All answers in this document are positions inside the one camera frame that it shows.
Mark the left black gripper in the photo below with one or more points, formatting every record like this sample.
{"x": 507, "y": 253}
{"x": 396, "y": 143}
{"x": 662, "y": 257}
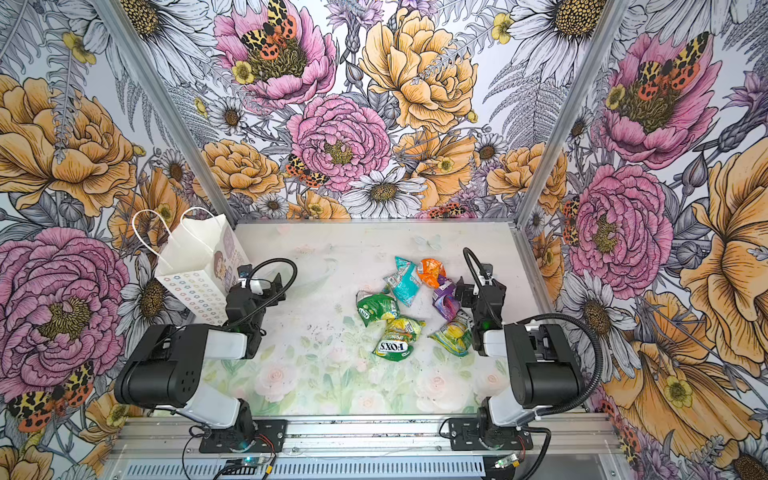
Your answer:
{"x": 260, "y": 288}

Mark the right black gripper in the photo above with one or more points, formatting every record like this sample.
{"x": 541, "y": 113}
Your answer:
{"x": 477, "y": 289}

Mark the white paper bag with dots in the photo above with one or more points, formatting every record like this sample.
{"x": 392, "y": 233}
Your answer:
{"x": 198, "y": 264}

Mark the green yellow Fox's candy packet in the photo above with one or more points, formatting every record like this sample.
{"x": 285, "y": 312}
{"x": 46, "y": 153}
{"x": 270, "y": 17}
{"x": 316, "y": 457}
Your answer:
{"x": 396, "y": 343}

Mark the green round-logo snack packet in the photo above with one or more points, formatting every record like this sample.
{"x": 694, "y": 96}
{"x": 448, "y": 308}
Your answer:
{"x": 374, "y": 307}

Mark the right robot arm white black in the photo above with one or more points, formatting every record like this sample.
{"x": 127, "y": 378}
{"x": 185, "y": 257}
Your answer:
{"x": 541, "y": 369}

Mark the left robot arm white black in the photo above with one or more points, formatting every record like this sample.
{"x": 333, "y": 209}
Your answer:
{"x": 164, "y": 371}

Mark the purple snack packet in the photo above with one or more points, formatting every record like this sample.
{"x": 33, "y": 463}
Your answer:
{"x": 444, "y": 300}

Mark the orange snack packet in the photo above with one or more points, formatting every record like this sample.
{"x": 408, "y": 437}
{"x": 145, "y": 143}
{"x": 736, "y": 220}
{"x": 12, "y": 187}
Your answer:
{"x": 432, "y": 272}

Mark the teal snack packet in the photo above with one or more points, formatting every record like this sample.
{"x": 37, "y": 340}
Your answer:
{"x": 405, "y": 282}

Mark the right green circuit board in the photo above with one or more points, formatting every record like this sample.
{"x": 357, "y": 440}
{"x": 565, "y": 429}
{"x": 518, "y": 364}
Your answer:
{"x": 509, "y": 461}

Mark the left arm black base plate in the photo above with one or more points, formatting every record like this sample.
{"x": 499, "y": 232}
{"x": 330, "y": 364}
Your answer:
{"x": 264, "y": 436}

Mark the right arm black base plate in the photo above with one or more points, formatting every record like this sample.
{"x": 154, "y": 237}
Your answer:
{"x": 475, "y": 434}

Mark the left aluminium corner post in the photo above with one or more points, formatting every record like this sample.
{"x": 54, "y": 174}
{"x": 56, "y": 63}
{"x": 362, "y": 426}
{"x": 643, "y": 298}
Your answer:
{"x": 128, "y": 42}

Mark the aluminium corner post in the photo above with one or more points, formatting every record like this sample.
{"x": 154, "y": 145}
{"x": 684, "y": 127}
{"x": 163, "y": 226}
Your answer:
{"x": 598, "y": 49}
{"x": 128, "y": 42}

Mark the aluminium mounting rail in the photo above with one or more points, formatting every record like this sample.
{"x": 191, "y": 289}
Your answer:
{"x": 368, "y": 435}

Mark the white vented cable duct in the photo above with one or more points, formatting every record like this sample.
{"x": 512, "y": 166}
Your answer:
{"x": 461, "y": 467}

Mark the right aluminium corner post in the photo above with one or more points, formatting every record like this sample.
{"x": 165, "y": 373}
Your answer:
{"x": 598, "y": 49}

